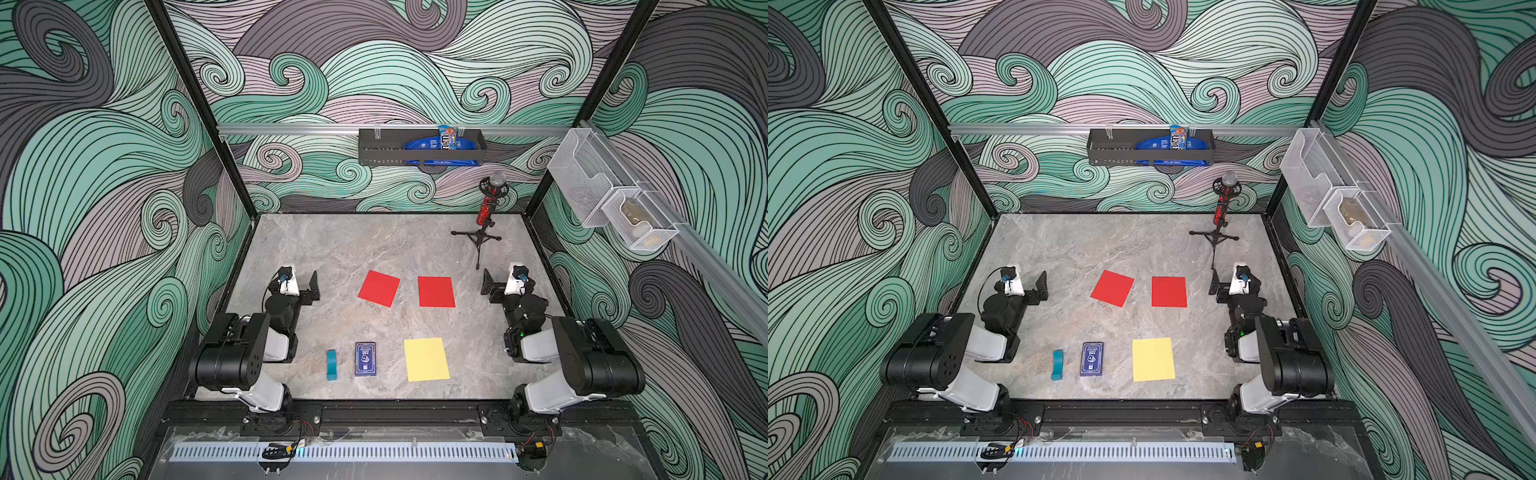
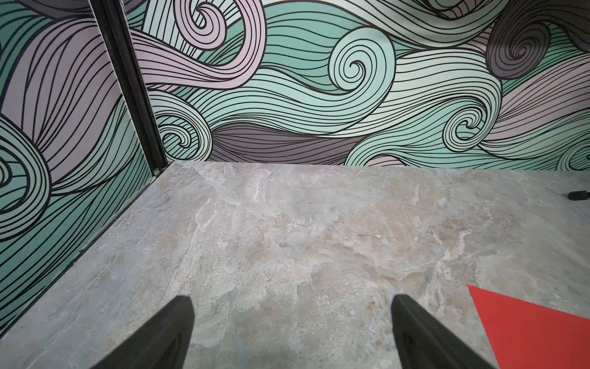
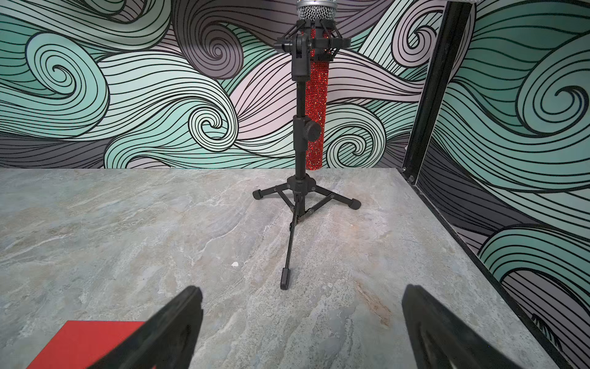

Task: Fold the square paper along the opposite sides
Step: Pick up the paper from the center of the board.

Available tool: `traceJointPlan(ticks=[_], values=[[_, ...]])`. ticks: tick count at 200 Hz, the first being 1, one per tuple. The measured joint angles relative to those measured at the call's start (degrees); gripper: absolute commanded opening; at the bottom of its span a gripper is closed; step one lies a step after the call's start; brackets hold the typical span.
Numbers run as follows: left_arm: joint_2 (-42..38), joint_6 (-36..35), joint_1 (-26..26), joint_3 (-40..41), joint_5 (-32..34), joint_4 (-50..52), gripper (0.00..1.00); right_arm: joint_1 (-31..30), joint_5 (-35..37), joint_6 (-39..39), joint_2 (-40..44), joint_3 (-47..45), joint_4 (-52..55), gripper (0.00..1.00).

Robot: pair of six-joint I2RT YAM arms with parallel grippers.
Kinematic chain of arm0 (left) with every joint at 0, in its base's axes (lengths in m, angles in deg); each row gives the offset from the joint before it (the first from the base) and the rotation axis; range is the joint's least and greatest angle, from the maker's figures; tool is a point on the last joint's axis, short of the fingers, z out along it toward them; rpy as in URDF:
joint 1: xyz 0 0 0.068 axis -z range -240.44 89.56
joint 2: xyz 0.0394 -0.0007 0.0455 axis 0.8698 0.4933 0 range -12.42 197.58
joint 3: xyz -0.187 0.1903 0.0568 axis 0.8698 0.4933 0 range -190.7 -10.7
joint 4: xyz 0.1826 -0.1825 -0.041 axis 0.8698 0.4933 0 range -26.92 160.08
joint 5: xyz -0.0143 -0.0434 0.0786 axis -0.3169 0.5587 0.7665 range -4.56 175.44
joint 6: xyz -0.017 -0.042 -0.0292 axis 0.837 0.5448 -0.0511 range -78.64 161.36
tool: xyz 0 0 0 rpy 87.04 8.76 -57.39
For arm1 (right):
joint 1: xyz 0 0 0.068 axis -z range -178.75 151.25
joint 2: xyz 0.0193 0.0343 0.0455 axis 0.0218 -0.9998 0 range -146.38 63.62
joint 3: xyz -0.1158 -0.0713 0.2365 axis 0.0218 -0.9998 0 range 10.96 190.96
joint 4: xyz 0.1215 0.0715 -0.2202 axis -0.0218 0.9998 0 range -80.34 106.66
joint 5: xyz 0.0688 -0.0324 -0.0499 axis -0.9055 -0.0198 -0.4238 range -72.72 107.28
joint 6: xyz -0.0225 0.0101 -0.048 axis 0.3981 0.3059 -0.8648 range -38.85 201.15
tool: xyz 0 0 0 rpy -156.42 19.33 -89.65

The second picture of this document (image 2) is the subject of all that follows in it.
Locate black microphone tripod stand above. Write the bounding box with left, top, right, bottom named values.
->
left=567, top=191, right=590, bottom=201

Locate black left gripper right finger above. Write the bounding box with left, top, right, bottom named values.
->
left=391, top=295, right=492, bottom=369

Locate black corner frame post left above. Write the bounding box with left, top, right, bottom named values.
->
left=90, top=0, right=168, bottom=176

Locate red square paper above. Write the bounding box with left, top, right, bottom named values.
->
left=469, top=286, right=589, bottom=368

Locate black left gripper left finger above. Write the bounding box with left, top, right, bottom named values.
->
left=94, top=295, right=195, bottom=368

